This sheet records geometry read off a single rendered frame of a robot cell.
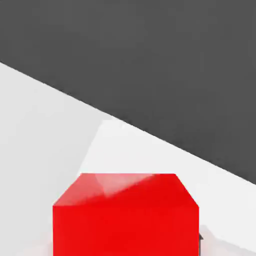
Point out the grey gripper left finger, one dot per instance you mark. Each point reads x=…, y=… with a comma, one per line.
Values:
x=45, y=249

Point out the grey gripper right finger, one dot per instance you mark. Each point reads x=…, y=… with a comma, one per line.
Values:
x=212, y=244

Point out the small red cube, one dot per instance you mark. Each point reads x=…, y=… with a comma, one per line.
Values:
x=126, y=224

